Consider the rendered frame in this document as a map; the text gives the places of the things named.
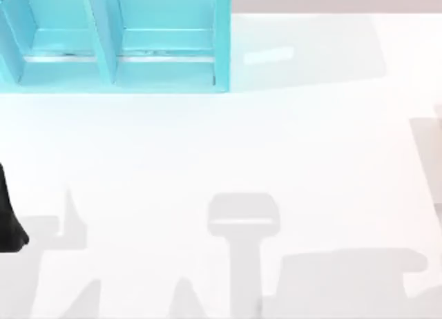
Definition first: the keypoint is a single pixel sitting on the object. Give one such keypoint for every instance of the light blue rack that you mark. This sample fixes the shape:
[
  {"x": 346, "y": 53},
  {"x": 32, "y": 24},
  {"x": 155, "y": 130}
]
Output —
[{"x": 165, "y": 11}]

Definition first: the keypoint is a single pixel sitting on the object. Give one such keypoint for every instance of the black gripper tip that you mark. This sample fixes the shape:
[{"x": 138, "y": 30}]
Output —
[{"x": 8, "y": 225}]

